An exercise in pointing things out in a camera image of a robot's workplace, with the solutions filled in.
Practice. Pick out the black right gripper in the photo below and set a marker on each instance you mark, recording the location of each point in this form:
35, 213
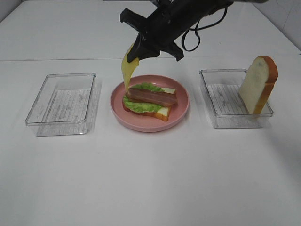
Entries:
172, 18

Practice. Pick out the yellow cheese slice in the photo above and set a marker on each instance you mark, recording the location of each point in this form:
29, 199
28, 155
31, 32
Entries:
128, 68

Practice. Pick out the bacon strip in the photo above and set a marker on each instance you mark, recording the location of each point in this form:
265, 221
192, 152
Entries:
163, 99
136, 91

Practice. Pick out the green lettuce leaf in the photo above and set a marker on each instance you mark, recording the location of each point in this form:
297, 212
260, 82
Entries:
143, 107

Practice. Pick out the bread slice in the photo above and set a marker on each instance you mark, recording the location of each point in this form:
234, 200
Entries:
164, 112
258, 84

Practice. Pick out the pink round plate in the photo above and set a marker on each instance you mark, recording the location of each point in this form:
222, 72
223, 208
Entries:
147, 123

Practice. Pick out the clear right plastic tray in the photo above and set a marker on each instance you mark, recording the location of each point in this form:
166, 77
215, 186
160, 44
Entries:
226, 109

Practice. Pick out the clear plastic tray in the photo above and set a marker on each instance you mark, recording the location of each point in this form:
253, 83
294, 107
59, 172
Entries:
66, 104
226, 109

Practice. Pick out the clear left plastic tray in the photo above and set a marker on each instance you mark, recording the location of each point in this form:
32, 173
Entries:
66, 104

